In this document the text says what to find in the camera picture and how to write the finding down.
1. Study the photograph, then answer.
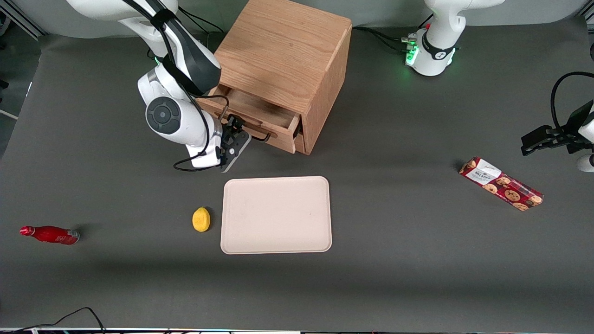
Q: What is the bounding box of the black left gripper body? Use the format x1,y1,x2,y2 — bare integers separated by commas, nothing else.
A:
564,100,594,154

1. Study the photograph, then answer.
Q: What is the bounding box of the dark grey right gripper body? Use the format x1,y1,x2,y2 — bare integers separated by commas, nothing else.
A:
217,124,252,173

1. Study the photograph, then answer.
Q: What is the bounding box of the wooden drawer with scuffed handle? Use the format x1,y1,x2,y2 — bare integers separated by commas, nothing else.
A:
197,83,301,154

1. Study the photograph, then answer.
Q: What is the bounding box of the oak wooden drawer cabinet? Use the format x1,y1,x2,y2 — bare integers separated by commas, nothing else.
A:
209,0,352,155

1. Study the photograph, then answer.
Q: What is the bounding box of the red cookie box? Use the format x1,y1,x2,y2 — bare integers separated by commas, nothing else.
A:
458,156,544,212

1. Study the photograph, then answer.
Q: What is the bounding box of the yellow lemon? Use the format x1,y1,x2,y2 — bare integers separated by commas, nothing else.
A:
192,207,211,232

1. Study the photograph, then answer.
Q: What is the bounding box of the beige plastic tray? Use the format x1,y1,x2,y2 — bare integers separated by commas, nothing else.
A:
220,176,333,255

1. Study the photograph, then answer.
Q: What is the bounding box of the red metal bottle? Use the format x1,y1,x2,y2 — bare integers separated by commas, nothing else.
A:
19,225,80,245

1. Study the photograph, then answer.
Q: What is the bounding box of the black looped gripper cable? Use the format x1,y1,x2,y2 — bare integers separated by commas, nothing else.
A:
550,71,594,136

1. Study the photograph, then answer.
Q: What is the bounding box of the black base cable bundle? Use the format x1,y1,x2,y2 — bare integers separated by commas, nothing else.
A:
351,26,418,54
178,7,226,49

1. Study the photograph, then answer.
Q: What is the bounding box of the thin black floor cable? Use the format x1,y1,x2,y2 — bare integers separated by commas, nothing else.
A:
0,307,107,334

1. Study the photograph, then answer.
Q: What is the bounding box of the aluminium frame profile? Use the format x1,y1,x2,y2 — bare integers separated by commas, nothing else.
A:
0,0,47,40

